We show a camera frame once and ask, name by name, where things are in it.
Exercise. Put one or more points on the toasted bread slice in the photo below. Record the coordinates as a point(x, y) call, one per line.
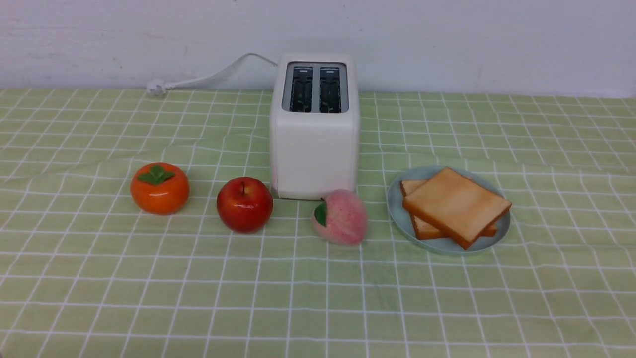
point(424, 230)
point(456, 205)

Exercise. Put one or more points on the pink peach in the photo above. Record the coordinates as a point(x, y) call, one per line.
point(341, 218)

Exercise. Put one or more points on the white toaster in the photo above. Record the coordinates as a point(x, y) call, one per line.
point(314, 126)

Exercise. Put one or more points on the red apple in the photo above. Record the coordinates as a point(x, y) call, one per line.
point(244, 204)

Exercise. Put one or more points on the light blue plate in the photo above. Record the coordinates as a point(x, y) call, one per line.
point(443, 246)

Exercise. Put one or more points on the orange persimmon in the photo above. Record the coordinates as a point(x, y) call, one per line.
point(160, 188)

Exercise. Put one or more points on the green checkered tablecloth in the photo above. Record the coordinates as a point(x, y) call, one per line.
point(85, 273)

